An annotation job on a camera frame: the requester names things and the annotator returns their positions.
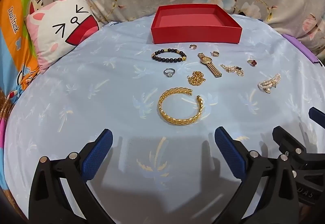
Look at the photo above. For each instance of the red cardboard box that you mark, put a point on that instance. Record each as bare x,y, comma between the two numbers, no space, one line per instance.
195,33

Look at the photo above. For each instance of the gold leaf bangle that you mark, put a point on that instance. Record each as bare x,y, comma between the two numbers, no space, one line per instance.
162,112

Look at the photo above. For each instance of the gold wrist watch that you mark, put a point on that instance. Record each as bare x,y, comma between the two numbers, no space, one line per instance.
205,59

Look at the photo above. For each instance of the cartoon cat pillow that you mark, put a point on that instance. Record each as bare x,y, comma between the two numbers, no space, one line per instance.
50,36

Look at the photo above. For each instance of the purple mat edge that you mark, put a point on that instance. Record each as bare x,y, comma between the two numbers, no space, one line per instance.
302,46

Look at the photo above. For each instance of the blue palm print sheet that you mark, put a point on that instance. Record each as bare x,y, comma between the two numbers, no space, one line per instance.
101,87

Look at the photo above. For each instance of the colourful cartoon blanket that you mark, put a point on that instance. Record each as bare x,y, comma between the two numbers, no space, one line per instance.
15,36

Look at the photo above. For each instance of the gold hoop earring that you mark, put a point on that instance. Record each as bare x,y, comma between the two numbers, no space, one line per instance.
215,54
190,47

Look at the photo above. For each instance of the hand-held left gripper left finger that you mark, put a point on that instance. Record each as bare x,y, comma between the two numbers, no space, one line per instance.
97,153

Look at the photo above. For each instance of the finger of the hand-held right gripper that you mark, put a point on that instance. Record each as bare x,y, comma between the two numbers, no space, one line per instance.
289,141
317,117

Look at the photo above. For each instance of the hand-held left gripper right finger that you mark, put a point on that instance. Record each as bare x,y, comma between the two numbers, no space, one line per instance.
229,153

